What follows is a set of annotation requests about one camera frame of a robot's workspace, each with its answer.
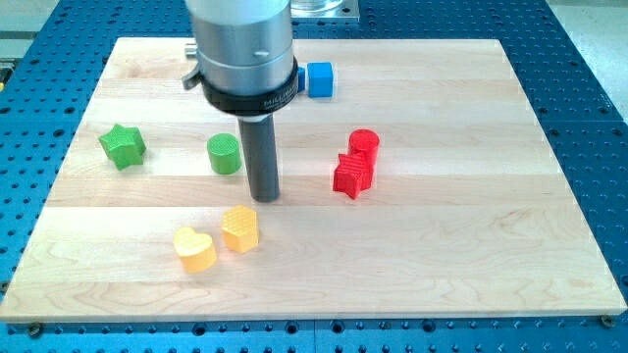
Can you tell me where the blue cube block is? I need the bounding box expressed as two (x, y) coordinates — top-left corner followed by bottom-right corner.
(307, 62), (334, 98)

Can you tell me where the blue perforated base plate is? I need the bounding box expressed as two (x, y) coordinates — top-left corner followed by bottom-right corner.
(1, 1), (627, 352)

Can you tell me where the green cylinder block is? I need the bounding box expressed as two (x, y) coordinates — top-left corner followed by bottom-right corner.
(207, 133), (241, 175)

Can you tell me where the wooden board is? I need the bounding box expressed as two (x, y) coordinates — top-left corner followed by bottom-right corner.
(1, 37), (626, 323)

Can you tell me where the red cylinder block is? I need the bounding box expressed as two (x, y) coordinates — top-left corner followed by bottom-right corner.
(348, 128), (380, 167)

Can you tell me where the blue block behind arm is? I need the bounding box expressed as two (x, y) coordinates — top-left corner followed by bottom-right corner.
(297, 67), (306, 92)

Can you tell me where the red star block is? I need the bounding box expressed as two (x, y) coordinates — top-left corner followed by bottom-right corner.
(333, 152), (373, 199)

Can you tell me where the yellow hexagon block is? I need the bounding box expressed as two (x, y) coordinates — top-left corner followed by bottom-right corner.
(222, 205), (259, 253)

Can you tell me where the green star block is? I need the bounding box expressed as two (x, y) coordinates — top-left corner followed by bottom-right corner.
(98, 124), (146, 171)

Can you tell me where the yellow heart block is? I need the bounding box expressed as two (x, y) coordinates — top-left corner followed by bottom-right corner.
(173, 227), (217, 274)

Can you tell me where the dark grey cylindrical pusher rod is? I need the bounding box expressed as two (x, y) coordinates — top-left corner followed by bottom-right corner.
(238, 114), (280, 202)

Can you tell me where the clear robot base mount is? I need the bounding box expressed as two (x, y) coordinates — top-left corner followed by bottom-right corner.
(290, 0), (360, 22)

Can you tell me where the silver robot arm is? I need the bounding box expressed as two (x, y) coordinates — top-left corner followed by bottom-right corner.
(183, 0), (298, 202)

